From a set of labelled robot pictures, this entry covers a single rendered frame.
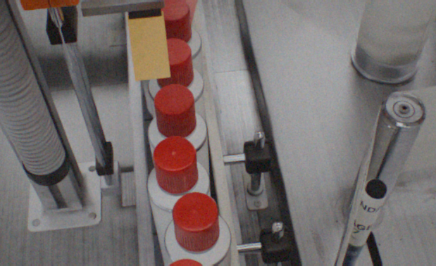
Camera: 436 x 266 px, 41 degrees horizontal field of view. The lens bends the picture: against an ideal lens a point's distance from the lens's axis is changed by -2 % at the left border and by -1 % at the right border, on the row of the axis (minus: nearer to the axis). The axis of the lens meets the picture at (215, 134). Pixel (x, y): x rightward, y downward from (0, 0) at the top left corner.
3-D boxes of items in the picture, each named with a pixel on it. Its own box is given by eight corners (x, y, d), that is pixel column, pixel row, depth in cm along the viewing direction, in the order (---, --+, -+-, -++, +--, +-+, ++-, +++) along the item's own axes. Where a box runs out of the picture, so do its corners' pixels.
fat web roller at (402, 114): (388, 228, 63) (439, 126, 48) (347, 233, 63) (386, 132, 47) (376, 191, 66) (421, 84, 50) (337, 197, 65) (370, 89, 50)
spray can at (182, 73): (204, 198, 66) (196, 77, 49) (158, 191, 66) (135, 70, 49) (212, 159, 69) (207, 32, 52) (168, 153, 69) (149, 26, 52)
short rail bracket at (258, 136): (269, 199, 71) (275, 143, 61) (244, 202, 71) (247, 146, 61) (264, 176, 73) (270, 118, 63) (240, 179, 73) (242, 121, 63)
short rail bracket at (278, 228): (286, 283, 65) (296, 237, 55) (229, 290, 65) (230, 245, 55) (280, 257, 67) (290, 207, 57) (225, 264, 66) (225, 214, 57)
